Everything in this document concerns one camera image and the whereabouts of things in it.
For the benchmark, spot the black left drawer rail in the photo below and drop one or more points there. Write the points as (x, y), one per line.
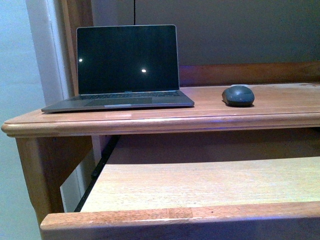
(105, 155)

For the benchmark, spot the dark grey computer mouse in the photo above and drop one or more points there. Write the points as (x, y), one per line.
(238, 96)

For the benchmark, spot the wooden keyboard tray drawer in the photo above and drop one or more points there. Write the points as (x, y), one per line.
(229, 185)

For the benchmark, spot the grey open laptop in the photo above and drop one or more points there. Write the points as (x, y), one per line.
(126, 67)

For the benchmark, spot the wooden desk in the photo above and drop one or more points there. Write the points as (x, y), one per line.
(50, 146)

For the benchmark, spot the white flat object on desk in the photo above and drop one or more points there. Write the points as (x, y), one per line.
(240, 85)

